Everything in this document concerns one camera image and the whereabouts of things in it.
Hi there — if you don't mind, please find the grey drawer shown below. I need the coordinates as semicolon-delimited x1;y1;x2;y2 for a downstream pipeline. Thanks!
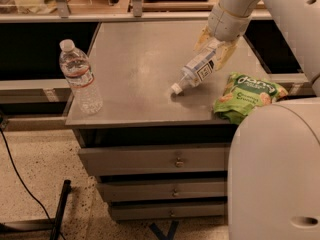
108;201;227;221
79;144;230;176
97;178;227;202

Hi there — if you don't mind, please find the green rice chip bag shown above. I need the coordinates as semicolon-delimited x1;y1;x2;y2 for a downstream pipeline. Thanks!
213;72;288;125

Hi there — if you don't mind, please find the middle grey drawer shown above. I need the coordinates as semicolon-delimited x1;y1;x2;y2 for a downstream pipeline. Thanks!
97;178;227;202

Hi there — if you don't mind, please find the clear water bottle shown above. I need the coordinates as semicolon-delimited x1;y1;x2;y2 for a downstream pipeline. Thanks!
59;39;103;114

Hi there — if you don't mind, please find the blue plastic bottle white cap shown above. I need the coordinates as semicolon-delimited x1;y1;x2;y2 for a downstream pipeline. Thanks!
171;48;216;95

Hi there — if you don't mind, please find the wooden shelf with metal rail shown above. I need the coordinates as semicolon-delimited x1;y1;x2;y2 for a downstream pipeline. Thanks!
0;0;274;24

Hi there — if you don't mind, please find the bottom grey drawer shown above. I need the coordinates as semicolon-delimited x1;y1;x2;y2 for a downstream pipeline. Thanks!
108;201;227;221

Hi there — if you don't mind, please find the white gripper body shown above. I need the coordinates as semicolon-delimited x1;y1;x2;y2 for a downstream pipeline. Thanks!
207;5;251;42

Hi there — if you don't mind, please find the black metal stand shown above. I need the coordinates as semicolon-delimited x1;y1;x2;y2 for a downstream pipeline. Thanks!
0;180;71;240

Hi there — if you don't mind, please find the black cable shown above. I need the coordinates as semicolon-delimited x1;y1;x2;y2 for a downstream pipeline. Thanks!
0;127;66;240

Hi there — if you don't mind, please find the top grey drawer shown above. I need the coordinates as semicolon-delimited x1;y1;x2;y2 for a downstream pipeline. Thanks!
79;144;230;176

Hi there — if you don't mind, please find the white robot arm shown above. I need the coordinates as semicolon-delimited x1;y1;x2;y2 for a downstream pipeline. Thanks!
208;0;320;240

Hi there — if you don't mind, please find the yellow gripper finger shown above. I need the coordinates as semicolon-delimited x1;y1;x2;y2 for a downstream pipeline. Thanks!
215;40;238;71
194;25;212;52

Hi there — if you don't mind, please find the grey drawer cabinet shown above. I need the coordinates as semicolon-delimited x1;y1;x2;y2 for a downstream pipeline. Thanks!
66;21;267;208

